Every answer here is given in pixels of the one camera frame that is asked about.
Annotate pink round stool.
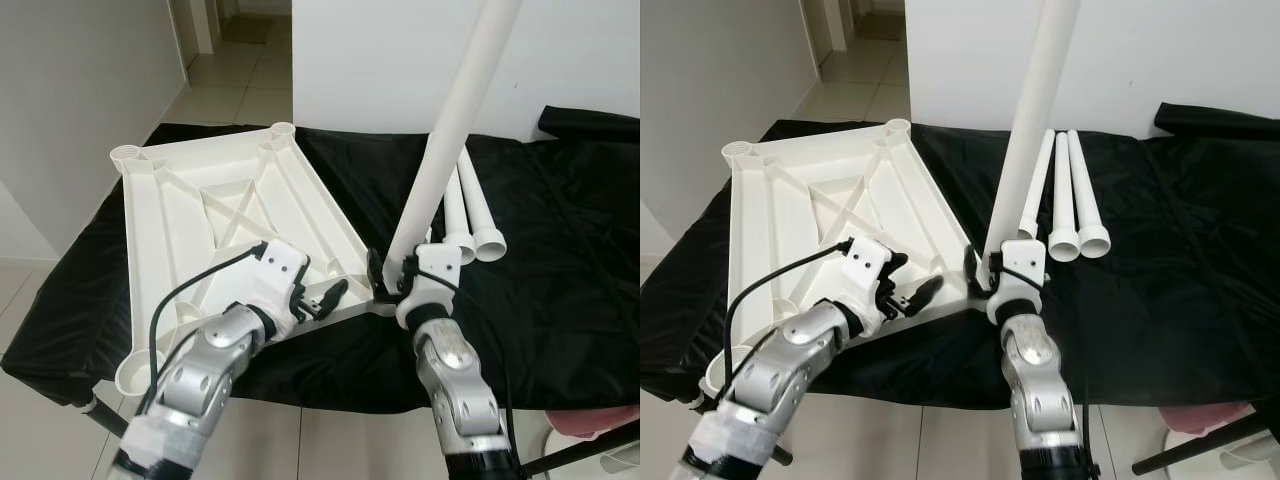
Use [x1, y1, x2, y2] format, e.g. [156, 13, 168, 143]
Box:
[1160, 402, 1256, 436]
[545, 405, 641, 439]

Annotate white plastic table top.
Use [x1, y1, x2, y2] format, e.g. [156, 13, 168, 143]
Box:
[108, 122, 396, 396]
[705, 118, 986, 396]

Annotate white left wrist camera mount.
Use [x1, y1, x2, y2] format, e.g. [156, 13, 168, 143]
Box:
[835, 237, 894, 326]
[245, 240, 311, 326]

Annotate brown doormat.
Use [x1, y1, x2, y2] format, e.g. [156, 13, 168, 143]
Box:
[860, 12, 906, 41]
[220, 15, 269, 43]

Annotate black cloth table cover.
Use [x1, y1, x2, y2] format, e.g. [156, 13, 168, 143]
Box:
[0, 105, 641, 413]
[640, 100, 1280, 411]

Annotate white door frame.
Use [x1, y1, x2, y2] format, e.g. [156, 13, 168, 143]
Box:
[168, 0, 223, 69]
[800, 0, 851, 66]

